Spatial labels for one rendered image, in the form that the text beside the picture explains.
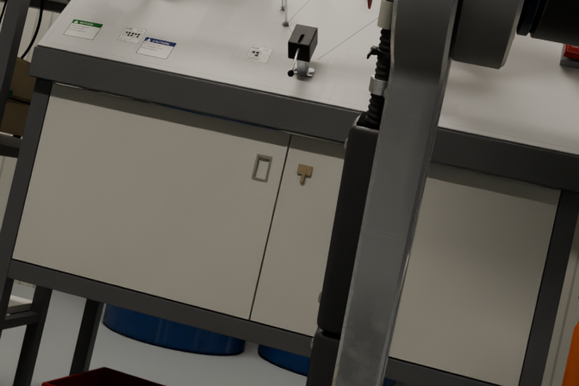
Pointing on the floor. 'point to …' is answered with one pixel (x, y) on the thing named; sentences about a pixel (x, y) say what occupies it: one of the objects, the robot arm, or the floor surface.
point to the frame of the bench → (559, 236)
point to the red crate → (101, 379)
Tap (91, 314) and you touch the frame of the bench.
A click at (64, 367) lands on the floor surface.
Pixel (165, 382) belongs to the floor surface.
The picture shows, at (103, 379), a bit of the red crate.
